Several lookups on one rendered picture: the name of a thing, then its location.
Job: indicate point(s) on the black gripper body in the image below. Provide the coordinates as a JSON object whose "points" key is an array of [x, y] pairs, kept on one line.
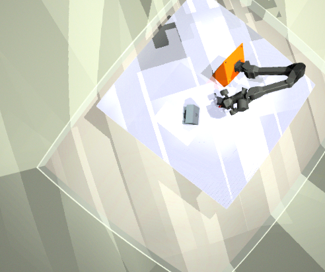
{"points": [[225, 92]]}

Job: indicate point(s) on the grey sloped panel with hole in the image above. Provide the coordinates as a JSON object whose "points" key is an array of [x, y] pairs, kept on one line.
{"points": [[191, 115]]}

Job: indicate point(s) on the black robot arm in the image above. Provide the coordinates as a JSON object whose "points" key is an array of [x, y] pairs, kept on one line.
{"points": [[294, 72]]}

